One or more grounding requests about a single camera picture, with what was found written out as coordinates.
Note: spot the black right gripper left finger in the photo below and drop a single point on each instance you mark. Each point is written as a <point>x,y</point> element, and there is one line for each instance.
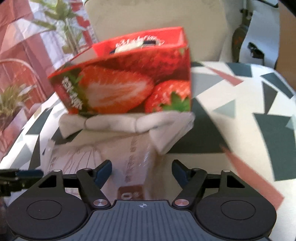
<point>54,208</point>

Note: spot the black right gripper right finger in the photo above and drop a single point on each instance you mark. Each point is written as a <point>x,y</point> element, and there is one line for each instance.
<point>224,206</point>

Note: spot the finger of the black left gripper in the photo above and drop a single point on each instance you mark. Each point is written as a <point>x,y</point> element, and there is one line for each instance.
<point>7,187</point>
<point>17,173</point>

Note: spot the brown tissue pack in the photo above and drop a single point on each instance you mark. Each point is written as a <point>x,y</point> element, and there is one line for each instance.
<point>121,167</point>

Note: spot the white cloth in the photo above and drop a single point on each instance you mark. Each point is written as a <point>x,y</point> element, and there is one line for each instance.
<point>165,128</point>

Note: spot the small potted plant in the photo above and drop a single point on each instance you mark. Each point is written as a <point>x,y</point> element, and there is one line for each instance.
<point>13,110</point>

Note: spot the patterned geometric tablecloth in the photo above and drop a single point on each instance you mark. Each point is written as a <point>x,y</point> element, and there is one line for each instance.
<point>244,122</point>

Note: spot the red white curtain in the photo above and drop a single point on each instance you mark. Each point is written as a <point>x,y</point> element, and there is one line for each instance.
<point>24,40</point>

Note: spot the red strawberry cardboard box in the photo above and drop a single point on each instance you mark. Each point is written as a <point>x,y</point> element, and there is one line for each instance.
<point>144,80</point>

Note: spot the tall green plant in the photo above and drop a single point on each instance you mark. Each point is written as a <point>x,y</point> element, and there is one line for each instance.
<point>67,19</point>

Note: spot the exercise bike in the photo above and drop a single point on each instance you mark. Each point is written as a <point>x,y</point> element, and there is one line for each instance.
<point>257,39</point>

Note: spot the beige upholstered chair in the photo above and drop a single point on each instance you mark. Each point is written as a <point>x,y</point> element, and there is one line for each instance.
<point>204,22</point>

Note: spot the red wire chair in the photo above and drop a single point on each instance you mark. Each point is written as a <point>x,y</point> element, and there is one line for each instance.
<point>20,73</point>

